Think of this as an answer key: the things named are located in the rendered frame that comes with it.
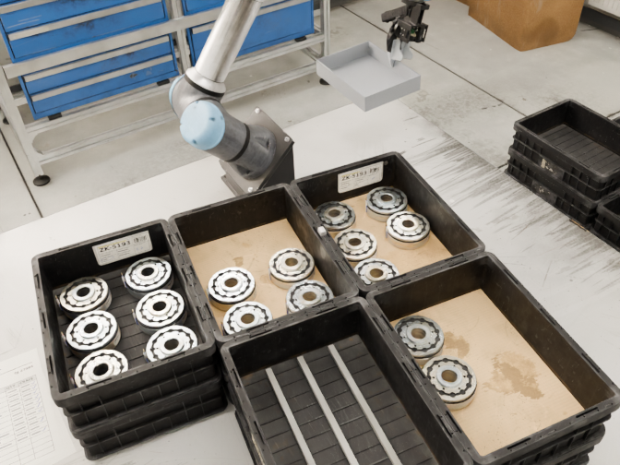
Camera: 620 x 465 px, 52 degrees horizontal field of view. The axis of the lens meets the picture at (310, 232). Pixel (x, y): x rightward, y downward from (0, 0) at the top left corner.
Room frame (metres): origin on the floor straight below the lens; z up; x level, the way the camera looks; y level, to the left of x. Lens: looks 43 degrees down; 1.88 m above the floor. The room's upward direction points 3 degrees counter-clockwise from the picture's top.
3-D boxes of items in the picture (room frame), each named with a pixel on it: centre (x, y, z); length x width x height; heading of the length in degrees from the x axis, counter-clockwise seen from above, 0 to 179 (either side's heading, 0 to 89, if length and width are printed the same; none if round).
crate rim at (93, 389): (0.86, 0.39, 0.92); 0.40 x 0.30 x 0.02; 22
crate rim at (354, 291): (0.97, 0.11, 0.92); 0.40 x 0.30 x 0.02; 22
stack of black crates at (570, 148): (1.83, -0.97, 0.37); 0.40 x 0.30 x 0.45; 30
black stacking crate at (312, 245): (0.97, 0.11, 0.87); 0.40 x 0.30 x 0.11; 22
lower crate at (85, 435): (0.86, 0.39, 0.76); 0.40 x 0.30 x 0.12; 22
